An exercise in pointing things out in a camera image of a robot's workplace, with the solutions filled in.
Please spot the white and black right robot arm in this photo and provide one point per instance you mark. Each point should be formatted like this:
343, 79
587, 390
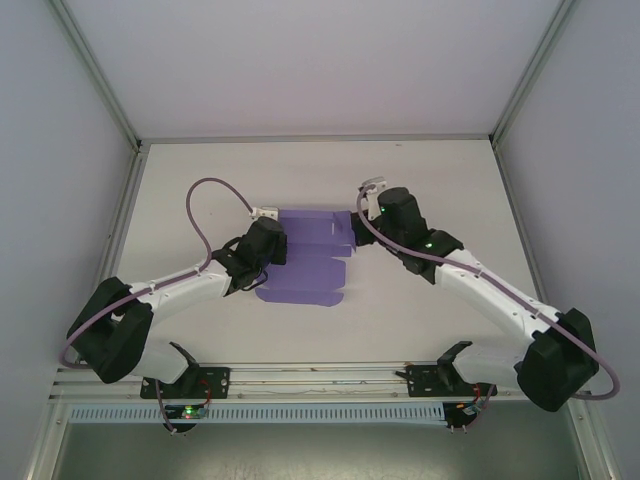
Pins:
490, 295

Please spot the purple cardboard box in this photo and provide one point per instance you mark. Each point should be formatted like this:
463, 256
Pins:
310, 270

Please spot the small circuit board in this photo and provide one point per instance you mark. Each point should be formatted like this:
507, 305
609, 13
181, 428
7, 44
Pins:
472, 408

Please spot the aluminium frame leg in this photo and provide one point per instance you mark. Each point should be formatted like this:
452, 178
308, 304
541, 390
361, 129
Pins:
47, 440
592, 440

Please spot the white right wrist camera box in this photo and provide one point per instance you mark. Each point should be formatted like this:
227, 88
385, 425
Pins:
374, 192

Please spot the green-lit circuit board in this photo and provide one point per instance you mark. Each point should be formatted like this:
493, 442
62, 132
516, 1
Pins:
187, 412

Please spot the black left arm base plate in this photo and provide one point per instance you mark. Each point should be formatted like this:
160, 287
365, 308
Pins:
220, 382

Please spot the aluminium back frame rail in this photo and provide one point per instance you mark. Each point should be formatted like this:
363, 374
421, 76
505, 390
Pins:
315, 138

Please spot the aluminium frame post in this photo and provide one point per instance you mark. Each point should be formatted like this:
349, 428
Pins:
531, 75
101, 75

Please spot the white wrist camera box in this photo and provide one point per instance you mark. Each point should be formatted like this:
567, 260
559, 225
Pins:
265, 212
374, 192

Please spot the aluminium side frame rail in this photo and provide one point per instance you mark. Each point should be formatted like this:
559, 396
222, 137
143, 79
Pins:
123, 210
512, 200

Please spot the aluminium front mounting rail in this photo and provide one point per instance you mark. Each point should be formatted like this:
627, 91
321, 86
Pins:
320, 380

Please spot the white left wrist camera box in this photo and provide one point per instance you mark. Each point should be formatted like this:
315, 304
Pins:
265, 212

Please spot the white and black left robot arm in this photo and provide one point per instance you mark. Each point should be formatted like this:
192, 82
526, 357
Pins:
175, 290

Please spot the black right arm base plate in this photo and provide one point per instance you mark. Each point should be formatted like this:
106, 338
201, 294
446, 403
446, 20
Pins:
420, 382

